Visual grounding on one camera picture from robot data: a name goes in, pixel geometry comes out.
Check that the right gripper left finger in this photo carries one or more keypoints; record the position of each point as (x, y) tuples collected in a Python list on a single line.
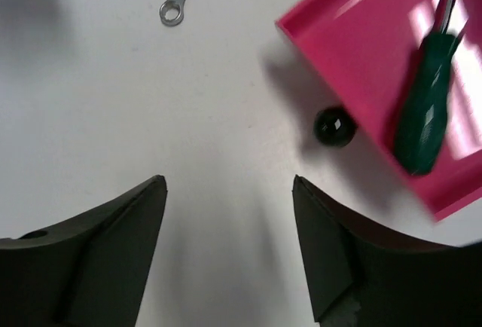
[(89, 270)]

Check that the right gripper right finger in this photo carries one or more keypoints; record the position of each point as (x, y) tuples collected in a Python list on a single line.
[(362, 273)]

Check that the large green handle screwdriver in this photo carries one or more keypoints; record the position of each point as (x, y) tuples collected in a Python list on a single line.
[(423, 120)]

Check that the pink drawer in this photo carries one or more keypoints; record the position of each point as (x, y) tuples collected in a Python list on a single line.
[(364, 51)]

